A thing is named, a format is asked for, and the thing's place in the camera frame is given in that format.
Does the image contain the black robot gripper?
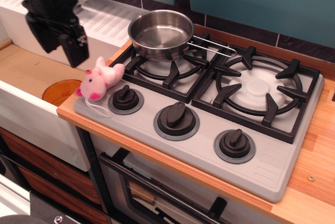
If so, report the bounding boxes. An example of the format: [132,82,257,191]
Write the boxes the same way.
[23,0,89,68]

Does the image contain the pink stuffed pig toy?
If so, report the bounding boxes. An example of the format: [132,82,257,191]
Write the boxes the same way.
[75,57,125,117]

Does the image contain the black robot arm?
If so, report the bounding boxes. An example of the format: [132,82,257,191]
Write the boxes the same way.
[22,0,89,68]

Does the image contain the stainless steel pan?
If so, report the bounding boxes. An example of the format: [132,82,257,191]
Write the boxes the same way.
[128,9,237,61]

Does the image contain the orange plastic bowl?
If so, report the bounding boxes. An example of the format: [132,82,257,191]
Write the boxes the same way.
[42,79,82,106]

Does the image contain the black left stove knob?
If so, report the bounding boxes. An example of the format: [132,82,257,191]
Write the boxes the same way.
[108,85,144,115]

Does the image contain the black stove knob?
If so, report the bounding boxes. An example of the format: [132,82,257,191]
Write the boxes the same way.
[214,129,256,164]
[153,102,200,141]
[108,85,144,115]

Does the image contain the black left burner grate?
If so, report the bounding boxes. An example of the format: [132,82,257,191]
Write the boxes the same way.
[107,32,228,104]

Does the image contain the black burner grate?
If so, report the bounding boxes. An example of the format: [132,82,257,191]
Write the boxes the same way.
[107,32,228,104]
[192,45,323,144]

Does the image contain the black middle stove knob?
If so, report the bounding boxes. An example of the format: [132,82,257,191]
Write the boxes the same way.
[153,102,200,141]

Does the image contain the wooden drawer fronts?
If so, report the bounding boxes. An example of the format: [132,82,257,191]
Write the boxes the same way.
[1,129,111,223]

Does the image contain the toy oven door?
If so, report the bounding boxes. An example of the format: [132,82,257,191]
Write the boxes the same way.
[91,135,276,223]

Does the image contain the grey toy stove top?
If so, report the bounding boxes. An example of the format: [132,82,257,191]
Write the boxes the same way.
[73,33,325,202]

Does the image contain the black right stove knob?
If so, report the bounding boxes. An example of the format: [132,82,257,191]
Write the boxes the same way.
[214,129,256,164]

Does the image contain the black right burner grate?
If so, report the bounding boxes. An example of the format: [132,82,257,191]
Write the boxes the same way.
[192,45,323,144]

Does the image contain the black oven door handle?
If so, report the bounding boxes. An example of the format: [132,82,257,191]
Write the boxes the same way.
[98,148,227,224]

